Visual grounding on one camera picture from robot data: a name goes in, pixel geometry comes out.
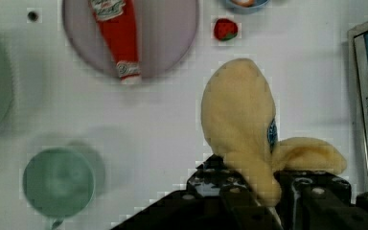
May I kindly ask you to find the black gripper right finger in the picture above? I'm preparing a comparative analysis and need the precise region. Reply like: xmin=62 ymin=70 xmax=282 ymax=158
xmin=275 ymin=171 xmax=368 ymax=230

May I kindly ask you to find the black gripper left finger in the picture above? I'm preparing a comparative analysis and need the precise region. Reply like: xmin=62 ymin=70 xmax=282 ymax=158
xmin=111 ymin=155 xmax=283 ymax=230

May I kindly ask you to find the yellow plush peeled banana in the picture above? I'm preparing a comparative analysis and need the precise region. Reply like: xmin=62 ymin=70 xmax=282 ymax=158
xmin=200 ymin=58 xmax=347 ymax=207

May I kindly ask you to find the green mug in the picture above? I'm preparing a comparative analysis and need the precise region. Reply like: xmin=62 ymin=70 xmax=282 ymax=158
xmin=22 ymin=148 xmax=96 ymax=230

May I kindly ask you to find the red plush strawberry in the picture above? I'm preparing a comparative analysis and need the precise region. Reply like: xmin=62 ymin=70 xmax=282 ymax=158
xmin=214 ymin=18 xmax=239 ymax=41

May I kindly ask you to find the lilac round plate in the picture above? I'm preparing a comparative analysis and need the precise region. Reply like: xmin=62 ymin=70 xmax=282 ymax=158
xmin=61 ymin=0 xmax=198 ymax=79

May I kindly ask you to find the plush orange slice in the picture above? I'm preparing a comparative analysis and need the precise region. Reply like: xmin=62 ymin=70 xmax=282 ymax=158
xmin=231 ymin=0 xmax=255 ymax=8

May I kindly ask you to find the blue bowl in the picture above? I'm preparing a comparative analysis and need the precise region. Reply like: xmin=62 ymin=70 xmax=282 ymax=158
xmin=222 ymin=0 xmax=269 ymax=14

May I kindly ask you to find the red plush ketchup bottle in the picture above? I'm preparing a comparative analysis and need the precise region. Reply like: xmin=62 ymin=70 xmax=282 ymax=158
xmin=88 ymin=0 xmax=142 ymax=84

